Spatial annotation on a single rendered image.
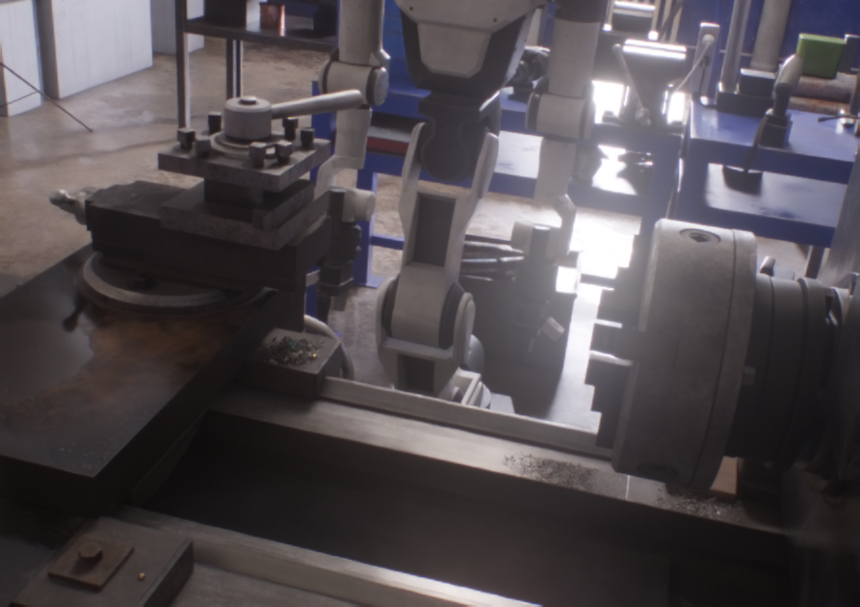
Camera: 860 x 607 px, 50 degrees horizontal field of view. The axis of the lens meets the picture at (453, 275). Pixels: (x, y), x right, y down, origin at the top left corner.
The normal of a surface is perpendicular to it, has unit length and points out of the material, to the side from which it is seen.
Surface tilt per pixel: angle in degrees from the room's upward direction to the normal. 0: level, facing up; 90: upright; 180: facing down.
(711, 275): 29
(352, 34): 90
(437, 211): 80
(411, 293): 66
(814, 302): 15
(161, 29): 90
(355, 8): 90
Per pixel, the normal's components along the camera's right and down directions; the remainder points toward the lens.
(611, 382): -0.24, 0.44
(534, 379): 0.09, -0.91
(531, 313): -0.24, 0.19
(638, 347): -0.17, -0.06
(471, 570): 0.31, -0.85
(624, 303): -0.05, -0.54
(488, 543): -0.01, -0.81
